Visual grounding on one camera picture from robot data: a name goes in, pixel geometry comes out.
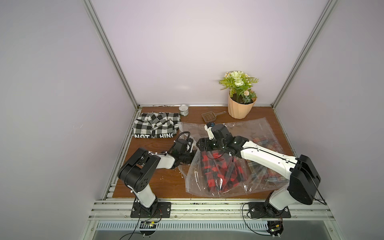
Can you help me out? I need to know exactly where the clear plastic vacuum bag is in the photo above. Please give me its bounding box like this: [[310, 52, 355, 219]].
[[179, 118, 289, 198]]

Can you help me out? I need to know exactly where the black white checked shirt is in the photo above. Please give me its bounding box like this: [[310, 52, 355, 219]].
[[132, 112, 181, 139]]

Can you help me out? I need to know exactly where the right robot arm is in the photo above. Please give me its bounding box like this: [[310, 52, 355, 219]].
[[197, 124, 321, 215]]

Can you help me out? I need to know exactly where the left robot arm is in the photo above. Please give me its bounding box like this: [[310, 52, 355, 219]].
[[118, 138, 196, 215]]

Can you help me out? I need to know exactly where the red black checked shirt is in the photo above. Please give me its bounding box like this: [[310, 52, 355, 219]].
[[201, 151, 247, 195]]

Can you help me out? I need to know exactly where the multicolour tartan shirt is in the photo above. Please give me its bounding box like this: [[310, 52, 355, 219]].
[[241, 136, 290, 183]]

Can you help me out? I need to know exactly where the brown plastic scoop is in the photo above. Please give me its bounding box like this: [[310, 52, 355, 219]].
[[201, 111, 226, 123]]

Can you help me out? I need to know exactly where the small labelled tin can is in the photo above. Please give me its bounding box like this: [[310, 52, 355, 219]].
[[179, 105, 189, 117]]

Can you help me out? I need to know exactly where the potted artificial flower plant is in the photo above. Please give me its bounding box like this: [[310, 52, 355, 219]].
[[219, 71, 259, 119]]

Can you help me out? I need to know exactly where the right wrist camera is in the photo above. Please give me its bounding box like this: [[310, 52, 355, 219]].
[[205, 122, 215, 140]]

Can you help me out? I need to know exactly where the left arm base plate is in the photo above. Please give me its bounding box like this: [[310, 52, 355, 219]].
[[130, 202, 171, 219]]

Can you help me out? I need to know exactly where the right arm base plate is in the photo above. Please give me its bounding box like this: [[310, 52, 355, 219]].
[[248, 202, 292, 219]]

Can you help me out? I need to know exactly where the aluminium rail frame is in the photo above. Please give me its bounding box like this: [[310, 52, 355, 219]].
[[80, 199, 345, 240]]

